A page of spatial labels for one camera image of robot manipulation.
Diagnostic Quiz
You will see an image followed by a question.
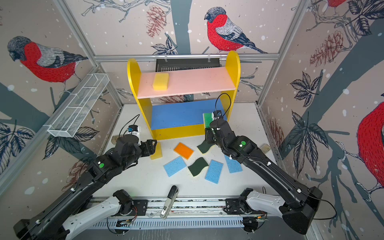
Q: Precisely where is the light blue sponge right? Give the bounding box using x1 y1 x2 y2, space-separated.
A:
225 156 243 174

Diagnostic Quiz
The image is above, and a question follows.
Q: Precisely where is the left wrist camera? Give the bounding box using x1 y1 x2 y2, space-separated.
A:
127 125 141 138

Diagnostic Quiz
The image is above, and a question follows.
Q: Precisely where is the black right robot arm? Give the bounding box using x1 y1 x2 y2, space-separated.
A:
205 118 323 235

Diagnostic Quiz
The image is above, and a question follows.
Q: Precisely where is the blue lower shelf board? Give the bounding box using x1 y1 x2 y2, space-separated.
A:
151 100 225 130

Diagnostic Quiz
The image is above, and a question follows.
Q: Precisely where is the green yellow sponge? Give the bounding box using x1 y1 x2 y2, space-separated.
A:
203 113 214 129

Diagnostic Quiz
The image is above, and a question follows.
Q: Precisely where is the seasoning jar right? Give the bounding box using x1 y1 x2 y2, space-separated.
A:
260 144 272 155

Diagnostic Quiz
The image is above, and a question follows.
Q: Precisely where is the seasoning jar left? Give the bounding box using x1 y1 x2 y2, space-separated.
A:
111 135 119 145

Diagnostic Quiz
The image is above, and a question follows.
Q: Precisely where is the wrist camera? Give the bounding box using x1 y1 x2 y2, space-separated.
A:
127 125 141 138
212 110 223 120

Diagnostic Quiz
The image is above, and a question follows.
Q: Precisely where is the perforated aluminium rail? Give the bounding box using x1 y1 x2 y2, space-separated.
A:
89 217 244 231

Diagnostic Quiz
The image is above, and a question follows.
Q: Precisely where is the light blue sponge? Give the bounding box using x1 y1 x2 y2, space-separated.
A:
164 157 187 177
205 160 224 184
225 156 243 174

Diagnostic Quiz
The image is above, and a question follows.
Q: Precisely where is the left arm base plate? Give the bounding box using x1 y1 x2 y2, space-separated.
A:
118 199 149 217

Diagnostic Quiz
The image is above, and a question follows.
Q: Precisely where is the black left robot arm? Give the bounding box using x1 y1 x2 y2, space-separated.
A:
14 135 157 240

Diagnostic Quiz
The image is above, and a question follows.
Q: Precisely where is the orange sponge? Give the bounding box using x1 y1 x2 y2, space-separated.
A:
174 143 194 160

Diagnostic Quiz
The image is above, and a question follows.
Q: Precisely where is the black silver handheld tool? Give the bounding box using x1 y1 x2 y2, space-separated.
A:
160 185 179 219

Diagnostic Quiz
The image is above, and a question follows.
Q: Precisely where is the light blue sponge middle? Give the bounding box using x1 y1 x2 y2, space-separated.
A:
205 160 224 184

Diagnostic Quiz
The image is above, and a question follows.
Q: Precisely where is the dark green wavy sponge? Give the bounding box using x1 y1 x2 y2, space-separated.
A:
197 140 214 154
188 157 209 177

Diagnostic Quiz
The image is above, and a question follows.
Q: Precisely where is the white wire mesh basket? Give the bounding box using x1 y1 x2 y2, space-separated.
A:
48 73 110 138

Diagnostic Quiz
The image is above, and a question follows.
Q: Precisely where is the black vent panel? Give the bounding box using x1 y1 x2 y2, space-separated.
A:
155 58 222 72

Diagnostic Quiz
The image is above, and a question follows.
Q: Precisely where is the pink upper shelf board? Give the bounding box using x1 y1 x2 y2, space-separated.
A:
137 67 235 99

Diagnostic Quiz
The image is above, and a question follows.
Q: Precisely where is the light blue sponge left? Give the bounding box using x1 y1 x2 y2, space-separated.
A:
164 157 187 177

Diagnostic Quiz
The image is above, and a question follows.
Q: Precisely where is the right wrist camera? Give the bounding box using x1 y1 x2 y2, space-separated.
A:
212 110 223 120

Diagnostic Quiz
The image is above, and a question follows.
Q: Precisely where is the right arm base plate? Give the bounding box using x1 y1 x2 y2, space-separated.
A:
223 199 252 215

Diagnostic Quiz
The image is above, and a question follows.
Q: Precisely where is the seasoning jar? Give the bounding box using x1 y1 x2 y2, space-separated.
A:
111 135 119 145
260 144 272 155

